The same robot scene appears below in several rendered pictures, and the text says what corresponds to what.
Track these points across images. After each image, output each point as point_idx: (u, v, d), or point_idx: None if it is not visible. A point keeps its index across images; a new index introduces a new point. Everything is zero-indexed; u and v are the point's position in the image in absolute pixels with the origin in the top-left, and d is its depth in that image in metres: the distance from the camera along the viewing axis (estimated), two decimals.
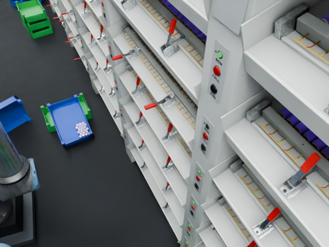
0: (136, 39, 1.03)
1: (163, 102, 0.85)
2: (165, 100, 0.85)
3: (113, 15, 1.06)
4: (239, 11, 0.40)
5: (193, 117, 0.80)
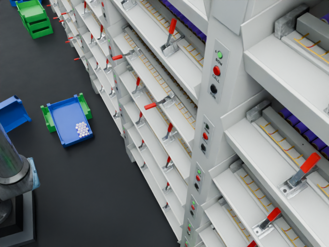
0: (136, 39, 1.03)
1: (163, 102, 0.85)
2: (165, 100, 0.85)
3: (113, 15, 1.06)
4: (239, 11, 0.40)
5: (193, 117, 0.80)
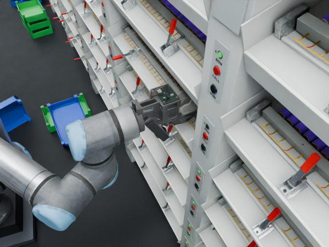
0: (136, 39, 1.03)
1: None
2: None
3: (113, 15, 1.06)
4: (239, 11, 0.40)
5: (193, 117, 0.80)
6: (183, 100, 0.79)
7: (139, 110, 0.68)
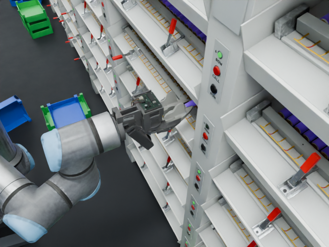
0: (136, 39, 1.03)
1: None
2: None
3: (113, 15, 1.06)
4: (239, 11, 0.40)
5: (193, 117, 0.80)
6: (168, 107, 0.76)
7: (118, 118, 0.65)
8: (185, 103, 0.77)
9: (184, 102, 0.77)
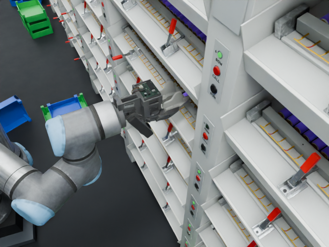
0: (136, 39, 1.03)
1: None
2: None
3: (113, 15, 1.06)
4: (239, 11, 0.40)
5: (193, 117, 0.80)
6: (167, 96, 0.79)
7: (119, 105, 0.68)
8: None
9: (182, 92, 0.80)
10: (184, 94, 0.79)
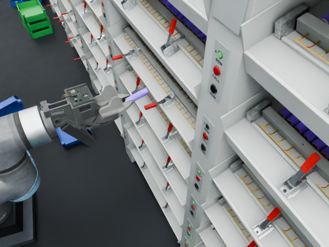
0: (136, 39, 1.03)
1: (163, 102, 0.85)
2: (165, 100, 0.85)
3: (113, 15, 1.06)
4: (239, 11, 0.40)
5: (193, 117, 0.80)
6: (107, 101, 0.73)
7: (45, 112, 0.62)
8: None
9: (124, 97, 0.74)
10: None
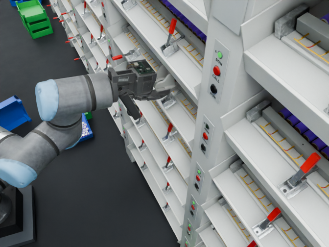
0: (139, 37, 1.03)
1: (168, 98, 0.85)
2: (168, 99, 0.85)
3: (113, 15, 1.06)
4: (239, 11, 0.40)
5: None
6: (159, 80, 0.80)
7: (114, 77, 0.68)
8: None
9: (174, 79, 0.82)
10: None
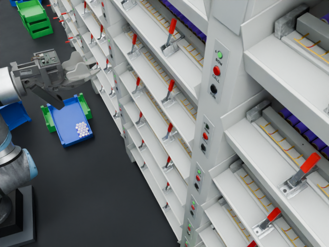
0: None
1: (168, 98, 0.85)
2: (168, 99, 0.85)
3: (113, 15, 1.06)
4: (239, 11, 0.40)
5: None
6: (75, 67, 0.80)
7: (14, 71, 0.69)
8: None
9: (91, 63, 0.81)
10: None
